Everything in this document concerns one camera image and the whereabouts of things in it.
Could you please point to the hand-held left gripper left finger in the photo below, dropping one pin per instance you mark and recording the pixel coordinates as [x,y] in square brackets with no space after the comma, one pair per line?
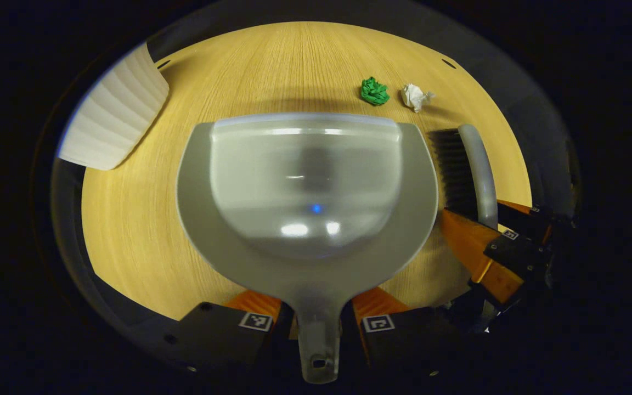
[217,334]

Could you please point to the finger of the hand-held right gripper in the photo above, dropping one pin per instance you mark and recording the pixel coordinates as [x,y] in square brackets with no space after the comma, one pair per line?
[513,252]
[530,222]

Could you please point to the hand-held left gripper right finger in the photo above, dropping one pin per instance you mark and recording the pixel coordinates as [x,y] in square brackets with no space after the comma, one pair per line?
[409,340]

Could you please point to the small white broom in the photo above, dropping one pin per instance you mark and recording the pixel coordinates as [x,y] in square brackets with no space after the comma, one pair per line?
[481,175]

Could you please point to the white paper ball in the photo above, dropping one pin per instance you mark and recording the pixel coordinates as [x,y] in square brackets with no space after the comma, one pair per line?
[413,96]

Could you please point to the white dustpan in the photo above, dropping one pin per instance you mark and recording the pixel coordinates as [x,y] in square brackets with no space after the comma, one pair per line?
[305,181]

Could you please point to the green paper ball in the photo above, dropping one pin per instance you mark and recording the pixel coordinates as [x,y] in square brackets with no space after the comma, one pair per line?
[374,91]

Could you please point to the white ribbed garbage bin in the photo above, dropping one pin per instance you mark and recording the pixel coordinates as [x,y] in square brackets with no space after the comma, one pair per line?
[113,115]

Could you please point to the wooden desktop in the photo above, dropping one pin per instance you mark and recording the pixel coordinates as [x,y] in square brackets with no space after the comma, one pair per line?
[157,230]

